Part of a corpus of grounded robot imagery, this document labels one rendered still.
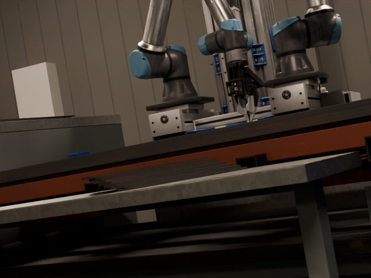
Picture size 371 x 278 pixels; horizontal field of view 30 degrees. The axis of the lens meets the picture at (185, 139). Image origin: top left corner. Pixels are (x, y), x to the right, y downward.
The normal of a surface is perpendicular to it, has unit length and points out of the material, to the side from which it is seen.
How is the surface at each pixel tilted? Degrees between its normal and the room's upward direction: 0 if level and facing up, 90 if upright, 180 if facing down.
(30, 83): 90
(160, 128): 90
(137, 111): 90
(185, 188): 90
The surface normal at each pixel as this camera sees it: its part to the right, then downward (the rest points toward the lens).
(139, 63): -0.75, 0.22
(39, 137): 0.82, -0.16
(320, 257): -0.55, 0.07
